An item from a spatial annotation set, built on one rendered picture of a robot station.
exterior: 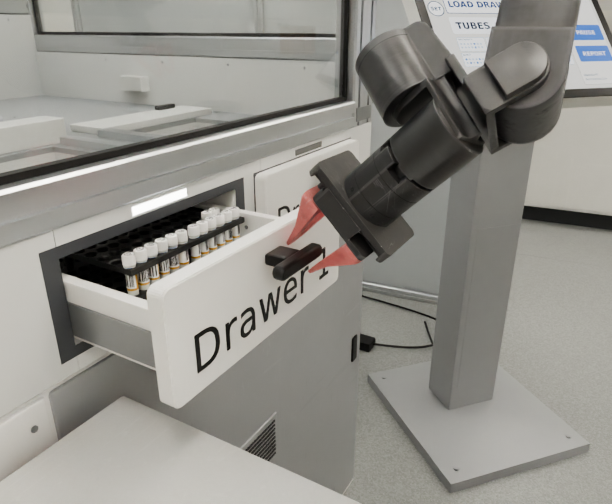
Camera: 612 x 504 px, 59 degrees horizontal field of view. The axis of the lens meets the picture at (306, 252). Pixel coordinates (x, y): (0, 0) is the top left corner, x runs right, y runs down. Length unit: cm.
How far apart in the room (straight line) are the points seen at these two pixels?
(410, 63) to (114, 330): 34
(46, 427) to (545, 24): 54
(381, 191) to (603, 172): 308
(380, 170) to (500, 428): 135
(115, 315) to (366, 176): 25
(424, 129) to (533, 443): 138
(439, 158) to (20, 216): 34
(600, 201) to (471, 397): 202
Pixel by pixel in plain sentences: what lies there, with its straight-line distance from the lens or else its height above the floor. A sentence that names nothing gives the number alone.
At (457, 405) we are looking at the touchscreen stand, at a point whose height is 5.
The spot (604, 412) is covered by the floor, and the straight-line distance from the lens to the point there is 198.
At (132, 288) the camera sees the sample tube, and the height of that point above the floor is 88.
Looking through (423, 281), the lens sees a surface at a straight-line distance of 239.
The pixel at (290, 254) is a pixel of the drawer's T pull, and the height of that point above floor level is 91.
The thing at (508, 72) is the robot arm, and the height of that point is 108.
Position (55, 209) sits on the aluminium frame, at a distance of 51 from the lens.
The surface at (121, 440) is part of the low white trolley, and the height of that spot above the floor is 76.
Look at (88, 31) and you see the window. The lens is 55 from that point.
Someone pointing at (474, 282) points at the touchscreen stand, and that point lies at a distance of 154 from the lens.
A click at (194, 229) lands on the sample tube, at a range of 58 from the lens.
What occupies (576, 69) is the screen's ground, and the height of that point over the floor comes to 102.
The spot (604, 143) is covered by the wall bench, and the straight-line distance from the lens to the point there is 346.
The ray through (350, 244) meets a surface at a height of 93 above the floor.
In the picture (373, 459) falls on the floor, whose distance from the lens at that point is 161.
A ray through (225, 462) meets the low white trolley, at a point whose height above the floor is 76.
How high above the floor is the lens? 111
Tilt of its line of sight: 23 degrees down
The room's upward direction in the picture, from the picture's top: straight up
